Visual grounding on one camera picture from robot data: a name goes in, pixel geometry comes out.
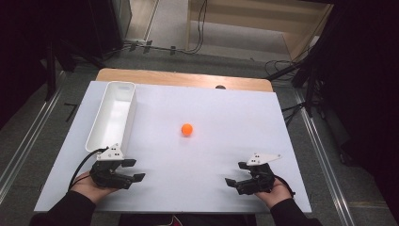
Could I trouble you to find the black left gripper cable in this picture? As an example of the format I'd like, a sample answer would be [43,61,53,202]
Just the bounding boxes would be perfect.
[67,146,110,192]

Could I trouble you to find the person's left hand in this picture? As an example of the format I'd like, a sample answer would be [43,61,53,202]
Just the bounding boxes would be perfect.
[71,170,120,205]

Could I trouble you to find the dark cabinet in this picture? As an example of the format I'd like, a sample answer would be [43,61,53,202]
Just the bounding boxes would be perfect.
[87,0,133,60]

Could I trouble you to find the black hanging cable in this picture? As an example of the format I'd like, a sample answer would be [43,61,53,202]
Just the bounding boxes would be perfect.
[187,0,209,56]

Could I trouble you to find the wooden table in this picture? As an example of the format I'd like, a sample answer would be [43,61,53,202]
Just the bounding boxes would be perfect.
[95,68,275,93]

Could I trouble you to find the person's right hand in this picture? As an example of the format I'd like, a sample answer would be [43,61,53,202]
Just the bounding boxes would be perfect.
[254,176,295,210]

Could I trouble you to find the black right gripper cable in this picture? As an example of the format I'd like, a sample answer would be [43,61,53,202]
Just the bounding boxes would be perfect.
[273,174,296,199]

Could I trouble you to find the metal floor rail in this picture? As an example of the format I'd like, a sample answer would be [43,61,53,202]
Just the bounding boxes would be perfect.
[293,89,358,226]
[0,73,68,203]

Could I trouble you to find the orange ball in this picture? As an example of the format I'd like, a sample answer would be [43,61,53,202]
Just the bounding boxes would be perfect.
[181,122,194,137]

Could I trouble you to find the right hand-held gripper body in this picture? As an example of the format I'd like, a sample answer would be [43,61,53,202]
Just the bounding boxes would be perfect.
[235,153,282,196]

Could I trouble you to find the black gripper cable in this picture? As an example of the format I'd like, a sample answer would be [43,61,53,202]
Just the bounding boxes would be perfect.
[67,146,110,192]
[273,174,296,199]

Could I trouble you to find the person's dark clothing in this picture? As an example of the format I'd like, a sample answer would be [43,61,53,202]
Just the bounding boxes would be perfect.
[118,213,258,226]

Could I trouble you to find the black tripod stand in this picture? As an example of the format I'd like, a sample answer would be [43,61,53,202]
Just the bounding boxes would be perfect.
[265,46,328,119]

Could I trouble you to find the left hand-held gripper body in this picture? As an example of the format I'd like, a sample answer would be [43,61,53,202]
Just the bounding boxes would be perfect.
[89,143,133,190]

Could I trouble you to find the black floor cables with plugs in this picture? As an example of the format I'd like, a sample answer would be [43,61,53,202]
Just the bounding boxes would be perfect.
[103,39,189,60]

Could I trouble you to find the white plastic bin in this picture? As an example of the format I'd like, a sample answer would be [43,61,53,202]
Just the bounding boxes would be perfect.
[85,80,138,158]

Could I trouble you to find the light wooden shelf unit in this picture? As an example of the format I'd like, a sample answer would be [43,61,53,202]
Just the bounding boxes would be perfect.
[186,0,334,63]

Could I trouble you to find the white board sheet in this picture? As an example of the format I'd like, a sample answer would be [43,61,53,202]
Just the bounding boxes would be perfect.
[33,80,312,215]

